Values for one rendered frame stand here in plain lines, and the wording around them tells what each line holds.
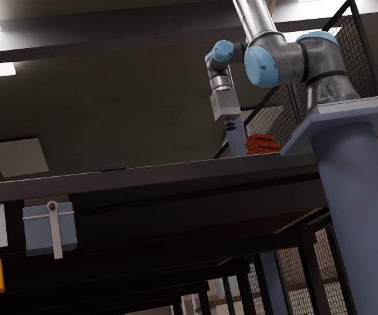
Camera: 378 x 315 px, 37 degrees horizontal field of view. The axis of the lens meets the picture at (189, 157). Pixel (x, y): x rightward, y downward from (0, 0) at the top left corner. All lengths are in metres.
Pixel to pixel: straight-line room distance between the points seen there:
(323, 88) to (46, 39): 3.37
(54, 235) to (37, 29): 3.29
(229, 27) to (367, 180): 3.49
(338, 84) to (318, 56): 0.10
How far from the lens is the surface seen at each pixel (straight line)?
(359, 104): 1.57
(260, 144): 2.89
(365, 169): 1.51
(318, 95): 1.59
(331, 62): 1.62
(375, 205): 1.49
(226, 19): 4.90
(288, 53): 1.60
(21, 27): 4.78
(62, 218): 1.62
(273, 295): 3.87
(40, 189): 1.66
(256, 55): 1.58
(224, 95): 2.18
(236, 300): 8.50
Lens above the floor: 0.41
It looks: 17 degrees up
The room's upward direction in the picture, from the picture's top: 11 degrees counter-clockwise
